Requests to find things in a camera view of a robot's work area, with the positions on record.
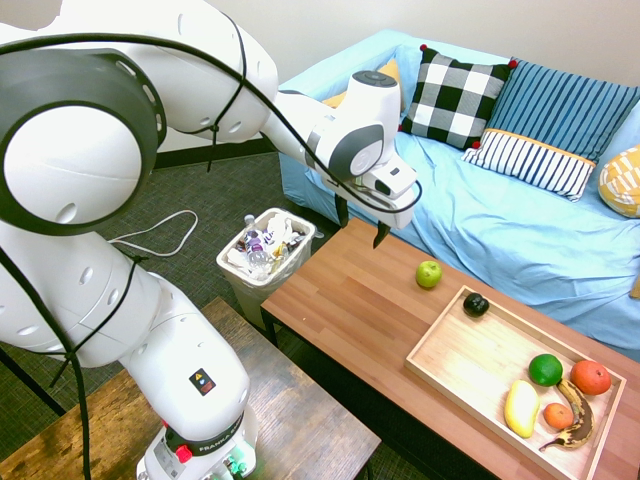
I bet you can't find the overripe spotted banana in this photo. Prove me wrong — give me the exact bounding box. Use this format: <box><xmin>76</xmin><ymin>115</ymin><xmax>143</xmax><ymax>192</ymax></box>
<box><xmin>538</xmin><ymin>378</ymin><xmax>596</xmax><ymax>452</ymax></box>

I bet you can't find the plastic bottle purple label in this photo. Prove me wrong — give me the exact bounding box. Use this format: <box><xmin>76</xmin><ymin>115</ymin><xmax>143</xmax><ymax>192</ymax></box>
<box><xmin>243</xmin><ymin>214</ymin><xmax>271</xmax><ymax>267</ymax></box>

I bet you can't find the plain mustard pillow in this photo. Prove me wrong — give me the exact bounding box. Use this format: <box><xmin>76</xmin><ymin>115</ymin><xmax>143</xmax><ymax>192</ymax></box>
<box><xmin>321</xmin><ymin>58</ymin><xmax>404</xmax><ymax>110</ymax></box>

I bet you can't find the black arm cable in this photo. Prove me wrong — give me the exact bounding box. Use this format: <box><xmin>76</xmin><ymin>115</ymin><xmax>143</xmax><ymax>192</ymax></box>
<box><xmin>0</xmin><ymin>32</ymin><xmax>424</xmax><ymax>480</ymax></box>

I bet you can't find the green lime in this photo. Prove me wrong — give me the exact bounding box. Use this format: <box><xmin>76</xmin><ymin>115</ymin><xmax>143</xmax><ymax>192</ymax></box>
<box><xmin>528</xmin><ymin>353</ymin><xmax>564</xmax><ymax>387</ymax></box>

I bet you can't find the small orange tangerine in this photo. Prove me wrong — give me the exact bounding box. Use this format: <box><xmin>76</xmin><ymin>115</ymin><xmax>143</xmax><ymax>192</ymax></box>
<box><xmin>543</xmin><ymin>402</ymin><xmax>575</xmax><ymax>430</ymax></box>

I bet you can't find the yellow mango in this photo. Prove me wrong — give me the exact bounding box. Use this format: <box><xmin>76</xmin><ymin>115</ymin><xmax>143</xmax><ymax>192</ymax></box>
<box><xmin>503</xmin><ymin>379</ymin><xmax>542</xmax><ymax>440</ymax></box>

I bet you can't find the large red-orange orange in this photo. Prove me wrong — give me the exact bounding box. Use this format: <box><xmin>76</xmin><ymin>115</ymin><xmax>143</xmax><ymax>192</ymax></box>
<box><xmin>570</xmin><ymin>360</ymin><xmax>613</xmax><ymax>397</ymax></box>

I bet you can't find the black white checkered pillow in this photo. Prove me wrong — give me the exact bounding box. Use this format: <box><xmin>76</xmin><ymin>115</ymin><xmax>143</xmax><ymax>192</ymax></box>
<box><xmin>399</xmin><ymin>43</ymin><xmax>519</xmax><ymax>151</ymax></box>

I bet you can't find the light blue couch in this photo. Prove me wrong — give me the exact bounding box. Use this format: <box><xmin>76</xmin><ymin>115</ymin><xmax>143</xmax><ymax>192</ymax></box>
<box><xmin>277</xmin><ymin>28</ymin><xmax>640</xmax><ymax>362</ymax></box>

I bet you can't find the beige trash bin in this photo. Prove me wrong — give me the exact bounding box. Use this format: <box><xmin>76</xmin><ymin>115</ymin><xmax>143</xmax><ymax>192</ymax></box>
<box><xmin>215</xmin><ymin>207</ymin><xmax>318</xmax><ymax>331</ymax></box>

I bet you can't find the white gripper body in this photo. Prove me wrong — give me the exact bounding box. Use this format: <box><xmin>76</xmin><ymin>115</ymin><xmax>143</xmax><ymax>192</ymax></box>
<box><xmin>325</xmin><ymin>174</ymin><xmax>418</xmax><ymax>230</ymax></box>

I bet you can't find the white floor cable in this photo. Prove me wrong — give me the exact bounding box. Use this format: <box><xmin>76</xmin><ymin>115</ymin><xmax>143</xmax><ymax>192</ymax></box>
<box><xmin>107</xmin><ymin>209</ymin><xmax>200</xmax><ymax>259</ymax></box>

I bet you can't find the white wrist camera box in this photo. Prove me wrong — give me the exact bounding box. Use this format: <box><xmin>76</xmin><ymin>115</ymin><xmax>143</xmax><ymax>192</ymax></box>
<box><xmin>368</xmin><ymin>152</ymin><xmax>419</xmax><ymax>201</ymax></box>

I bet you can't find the reddish wooden coffee table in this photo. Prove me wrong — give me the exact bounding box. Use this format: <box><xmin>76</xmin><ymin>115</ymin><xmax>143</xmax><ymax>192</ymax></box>
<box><xmin>260</xmin><ymin>215</ymin><xmax>640</xmax><ymax>480</ymax></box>

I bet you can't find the white navy striped pillow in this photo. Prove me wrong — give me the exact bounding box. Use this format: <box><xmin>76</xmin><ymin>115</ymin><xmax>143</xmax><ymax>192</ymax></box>
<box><xmin>460</xmin><ymin>127</ymin><xmax>597</xmax><ymax>203</ymax></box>

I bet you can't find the yellow patterned bolster pillow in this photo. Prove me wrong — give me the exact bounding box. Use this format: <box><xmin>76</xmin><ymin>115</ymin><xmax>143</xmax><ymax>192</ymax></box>
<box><xmin>598</xmin><ymin>144</ymin><xmax>640</xmax><ymax>220</ymax></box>

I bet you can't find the rustic dark wood table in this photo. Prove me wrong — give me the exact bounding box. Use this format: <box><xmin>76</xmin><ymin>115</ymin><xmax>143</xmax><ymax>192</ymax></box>
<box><xmin>0</xmin><ymin>295</ymin><xmax>382</xmax><ymax>480</ymax></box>

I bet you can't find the light wooden tray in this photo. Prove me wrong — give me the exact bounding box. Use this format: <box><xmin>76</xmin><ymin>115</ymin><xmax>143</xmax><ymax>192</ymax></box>
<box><xmin>403</xmin><ymin>284</ymin><xmax>628</xmax><ymax>480</ymax></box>

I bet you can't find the dark avocado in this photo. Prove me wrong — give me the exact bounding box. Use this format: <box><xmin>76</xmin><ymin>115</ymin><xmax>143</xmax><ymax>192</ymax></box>
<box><xmin>462</xmin><ymin>293</ymin><xmax>490</xmax><ymax>318</ymax></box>

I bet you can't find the blue striped pillow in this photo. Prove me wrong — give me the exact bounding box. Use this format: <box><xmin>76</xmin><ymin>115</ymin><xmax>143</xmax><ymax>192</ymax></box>
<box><xmin>484</xmin><ymin>58</ymin><xmax>640</xmax><ymax>164</ymax></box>

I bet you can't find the green apple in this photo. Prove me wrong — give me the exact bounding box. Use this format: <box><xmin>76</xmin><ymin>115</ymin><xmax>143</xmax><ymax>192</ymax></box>
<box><xmin>415</xmin><ymin>260</ymin><xmax>444</xmax><ymax>290</ymax></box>

